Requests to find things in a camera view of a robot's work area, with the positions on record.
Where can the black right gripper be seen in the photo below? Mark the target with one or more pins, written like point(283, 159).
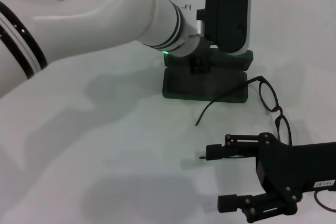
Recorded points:
point(294, 166)

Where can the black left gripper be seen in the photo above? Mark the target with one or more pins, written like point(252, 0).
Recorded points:
point(203, 49)

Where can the green glasses case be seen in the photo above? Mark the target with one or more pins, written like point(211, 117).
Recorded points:
point(178, 90)

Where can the black round-lens glasses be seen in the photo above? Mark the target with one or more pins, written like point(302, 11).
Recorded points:
point(278, 110)

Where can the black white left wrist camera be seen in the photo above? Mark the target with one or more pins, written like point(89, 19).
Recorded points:
point(225, 11)

